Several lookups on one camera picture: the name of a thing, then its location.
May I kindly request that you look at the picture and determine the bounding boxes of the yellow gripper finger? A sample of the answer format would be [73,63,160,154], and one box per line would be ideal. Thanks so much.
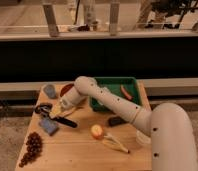
[49,103,62,119]

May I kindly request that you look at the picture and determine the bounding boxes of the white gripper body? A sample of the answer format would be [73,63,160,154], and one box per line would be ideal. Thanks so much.
[60,87,85,109]

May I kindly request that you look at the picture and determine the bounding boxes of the black handled brush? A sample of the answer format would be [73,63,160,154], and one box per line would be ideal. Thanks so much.
[40,106,79,129]

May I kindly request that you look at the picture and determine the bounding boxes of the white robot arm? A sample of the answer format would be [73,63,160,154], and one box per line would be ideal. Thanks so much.
[57,76,198,171]

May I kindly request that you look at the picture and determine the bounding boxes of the small black metal cup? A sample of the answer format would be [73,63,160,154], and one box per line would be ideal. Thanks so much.
[34,103,52,114]

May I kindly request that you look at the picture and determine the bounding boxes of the grey blue cup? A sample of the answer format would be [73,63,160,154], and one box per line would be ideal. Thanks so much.
[43,84,56,99]

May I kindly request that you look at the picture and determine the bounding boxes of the clear plastic cup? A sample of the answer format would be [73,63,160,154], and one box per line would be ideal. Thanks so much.
[136,130,151,146]

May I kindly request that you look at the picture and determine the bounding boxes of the red bowl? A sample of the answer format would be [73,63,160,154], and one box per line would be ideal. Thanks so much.
[60,83,74,97]

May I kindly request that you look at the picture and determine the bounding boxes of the blue sponge block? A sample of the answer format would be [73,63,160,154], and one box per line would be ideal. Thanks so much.
[39,118,58,136]

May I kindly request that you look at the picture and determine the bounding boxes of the wooden table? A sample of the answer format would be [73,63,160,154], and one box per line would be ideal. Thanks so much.
[14,80,154,171]

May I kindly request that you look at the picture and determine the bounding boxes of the dark grape bunch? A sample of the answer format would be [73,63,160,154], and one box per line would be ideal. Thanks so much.
[19,132,42,167]

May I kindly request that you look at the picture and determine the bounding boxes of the red yellow apple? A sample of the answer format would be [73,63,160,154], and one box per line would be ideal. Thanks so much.
[91,125,104,140]

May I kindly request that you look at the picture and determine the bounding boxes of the black rectangular block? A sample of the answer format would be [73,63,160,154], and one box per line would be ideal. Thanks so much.
[108,117,126,127]

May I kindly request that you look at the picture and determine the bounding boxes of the green plastic tray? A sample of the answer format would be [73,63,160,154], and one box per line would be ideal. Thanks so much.
[95,77,142,105]

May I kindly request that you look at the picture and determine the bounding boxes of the yellow banana peel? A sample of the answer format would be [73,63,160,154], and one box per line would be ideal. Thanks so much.
[102,133,130,154]

